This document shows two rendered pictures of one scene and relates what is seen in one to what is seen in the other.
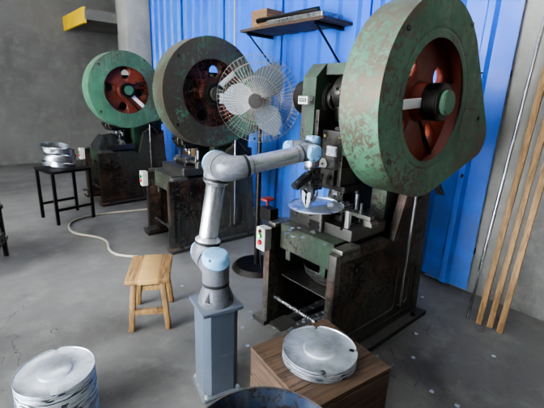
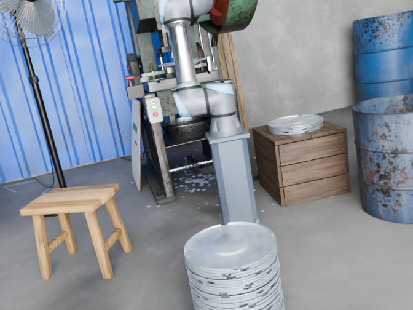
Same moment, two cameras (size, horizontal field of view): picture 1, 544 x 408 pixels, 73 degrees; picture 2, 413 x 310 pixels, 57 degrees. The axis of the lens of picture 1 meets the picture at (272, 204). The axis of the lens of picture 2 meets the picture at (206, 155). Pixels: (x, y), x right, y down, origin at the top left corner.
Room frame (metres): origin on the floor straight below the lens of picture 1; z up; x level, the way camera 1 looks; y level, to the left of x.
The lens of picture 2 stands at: (0.77, 1.81, 0.82)
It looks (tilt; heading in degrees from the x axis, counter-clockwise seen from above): 15 degrees down; 297
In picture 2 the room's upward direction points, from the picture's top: 9 degrees counter-clockwise
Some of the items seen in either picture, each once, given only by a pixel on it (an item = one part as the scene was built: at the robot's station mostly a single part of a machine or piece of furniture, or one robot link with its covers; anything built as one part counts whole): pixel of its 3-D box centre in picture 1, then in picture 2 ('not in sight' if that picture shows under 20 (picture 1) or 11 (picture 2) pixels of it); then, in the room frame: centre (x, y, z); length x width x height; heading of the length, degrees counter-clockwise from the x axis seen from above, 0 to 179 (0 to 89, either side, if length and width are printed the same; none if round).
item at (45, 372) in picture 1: (55, 370); (229, 243); (1.23, 0.84, 0.24); 0.29 x 0.29 x 0.01
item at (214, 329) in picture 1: (215, 343); (233, 178); (1.46, 0.23, 0.23); 0.19 x 0.19 x 0.45; 30
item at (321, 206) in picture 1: (316, 205); (182, 61); (1.87, -0.23, 0.79); 0.29 x 0.29 x 0.01
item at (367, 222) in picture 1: (362, 213); (202, 63); (1.86, -0.47, 0.76); 0.17 x 0.06 x 0.10; 41
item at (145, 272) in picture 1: (151, 291); (80, 230); (2.01, 0.71, 0.16); 0.34 x 0.24 x 0.34; 12
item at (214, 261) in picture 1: (214, 265); (219, 97); (1.46, 0.23, 0.62); 0.13 x 0.12 x 0.14; 28
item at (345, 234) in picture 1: (336, 219); (179, 80); (1.99, -0.36, 0.68); 0.45 x 0.30 x 0.06; 41
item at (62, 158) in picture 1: (63, 180); not in sight; (3.77, 2.19, 0.40); 0.45 x 0.40 x 0.79; 53
